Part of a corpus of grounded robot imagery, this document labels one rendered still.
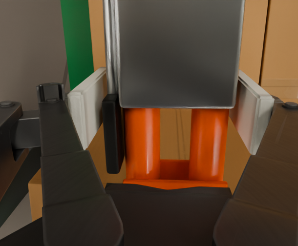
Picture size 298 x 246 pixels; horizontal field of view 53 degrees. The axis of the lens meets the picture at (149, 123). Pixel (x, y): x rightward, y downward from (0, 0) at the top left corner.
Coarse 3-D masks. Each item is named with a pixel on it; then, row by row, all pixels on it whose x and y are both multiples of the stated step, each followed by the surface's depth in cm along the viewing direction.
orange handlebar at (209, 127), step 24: (144, 120) 16; (192, 120) 17; (216, 120) 16; (144, 144) 17; (192, 144) 17; (216, 144) 17; (144, 168) 18; (168, 168) 20; (192, 168) 18; (216, 168) 17
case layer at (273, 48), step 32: (96, 0) 66; (256, 0) 64; (288, 0) 64; (96, 32) 69; (256, 32) 66; (288, 32) 66; (96, 64) 71; (256, 64) 69; (288, 64) 68; (288, 96) 71
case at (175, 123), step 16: (160, 112) 64; (176, 112) 65; (160, 128) 56; (176, 128) 56; (96, 144) 48; (160, 144) 49; (176, 144) 49; (240, 144) 50; (96, 160) 43; (240, 160) 45; (112, 176) 39; (224, 176) 40; (240, 176) 41; (32, 192) 37; (32, 208) 38
